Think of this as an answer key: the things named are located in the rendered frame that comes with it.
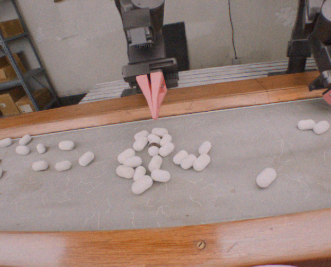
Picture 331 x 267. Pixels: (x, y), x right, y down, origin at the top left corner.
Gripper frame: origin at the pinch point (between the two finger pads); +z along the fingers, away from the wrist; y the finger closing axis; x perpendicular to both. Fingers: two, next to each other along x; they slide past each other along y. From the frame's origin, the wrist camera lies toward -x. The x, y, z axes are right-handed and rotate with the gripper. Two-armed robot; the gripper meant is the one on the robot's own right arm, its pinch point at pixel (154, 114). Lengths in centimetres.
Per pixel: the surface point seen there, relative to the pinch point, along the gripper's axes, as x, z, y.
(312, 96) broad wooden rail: 13.0, -4.6, 37.1
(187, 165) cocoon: 0.1, 9.5, 4.7
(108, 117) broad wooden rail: 12.9, -6.0, -14.3
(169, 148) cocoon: 2.9, 5.8, 1.7
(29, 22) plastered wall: 118, -181, -157
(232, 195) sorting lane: -2.9, 15.0, 10.9
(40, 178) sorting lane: 2.0, 9.3, -24.9
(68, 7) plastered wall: 114, -181, -104
